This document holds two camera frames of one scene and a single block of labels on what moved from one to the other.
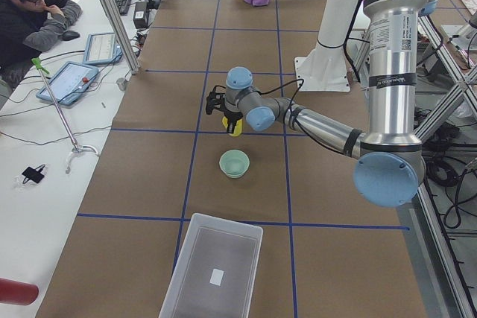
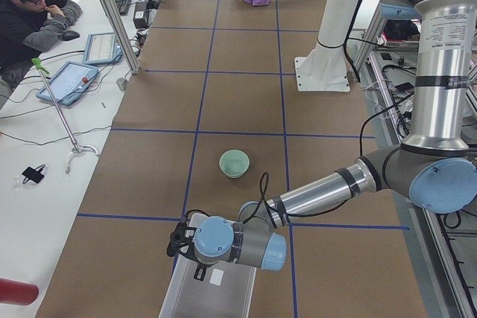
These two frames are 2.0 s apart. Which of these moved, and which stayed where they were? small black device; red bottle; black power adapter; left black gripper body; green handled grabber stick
Moved: left black gripper body
Stayed: small black device; black power adapter; green handled grabber stick; red bottle
